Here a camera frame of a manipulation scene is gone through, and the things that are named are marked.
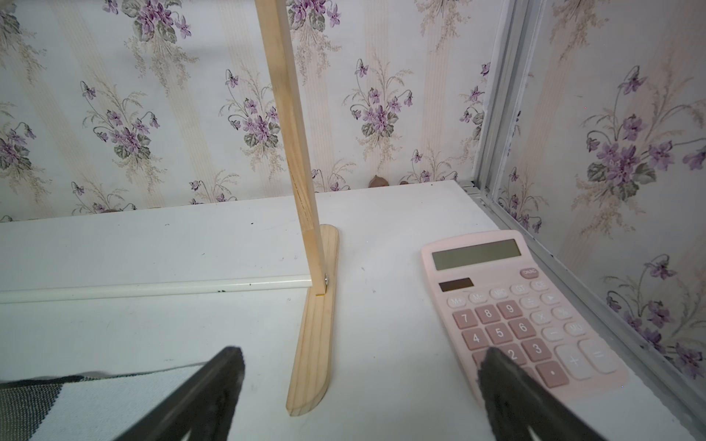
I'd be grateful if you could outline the pink calculator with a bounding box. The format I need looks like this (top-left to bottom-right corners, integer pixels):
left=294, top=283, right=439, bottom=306
left=421, top=230, right=629, bottom=402

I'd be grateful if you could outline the wooden clothes rack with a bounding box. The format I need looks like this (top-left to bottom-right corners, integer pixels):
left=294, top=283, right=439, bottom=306
left=1, top=1, right=339, bottom=417

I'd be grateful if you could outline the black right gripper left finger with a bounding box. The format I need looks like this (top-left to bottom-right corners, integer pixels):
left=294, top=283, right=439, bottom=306
left=118, top=347, right=246, bottom=440

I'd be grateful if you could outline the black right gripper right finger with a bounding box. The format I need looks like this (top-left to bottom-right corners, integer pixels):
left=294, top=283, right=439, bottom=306
left=477, top=347, right=603, bottom=440

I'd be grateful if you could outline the black white checkered scarf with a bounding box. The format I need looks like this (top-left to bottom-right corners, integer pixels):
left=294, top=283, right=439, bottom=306
left=1, top=364, right=202, bottom=440

